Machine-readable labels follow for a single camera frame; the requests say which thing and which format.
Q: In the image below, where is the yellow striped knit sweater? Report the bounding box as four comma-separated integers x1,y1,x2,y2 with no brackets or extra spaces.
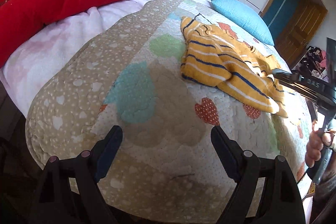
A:
181,16,288,117

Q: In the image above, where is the dark red right sleeve forearm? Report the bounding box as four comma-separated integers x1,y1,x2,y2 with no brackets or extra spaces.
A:
309,175,335,223

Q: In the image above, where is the person's right hand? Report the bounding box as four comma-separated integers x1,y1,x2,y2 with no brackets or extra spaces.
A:
305,120,335,168

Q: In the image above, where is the cluttered shelf with items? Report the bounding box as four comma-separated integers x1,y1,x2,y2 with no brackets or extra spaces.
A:
294,46,329,83

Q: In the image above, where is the brown wooden door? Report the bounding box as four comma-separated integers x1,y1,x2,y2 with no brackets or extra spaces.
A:
260,0,327,68

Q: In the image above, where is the patchwork dotted quilt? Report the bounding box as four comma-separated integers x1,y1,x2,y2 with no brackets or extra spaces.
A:
26,0,311,223

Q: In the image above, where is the turquoise pillow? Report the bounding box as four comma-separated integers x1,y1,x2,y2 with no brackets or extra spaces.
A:
211,0,274,46

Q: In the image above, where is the pale pink blanket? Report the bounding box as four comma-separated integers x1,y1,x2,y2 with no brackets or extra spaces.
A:
1,0,152,116

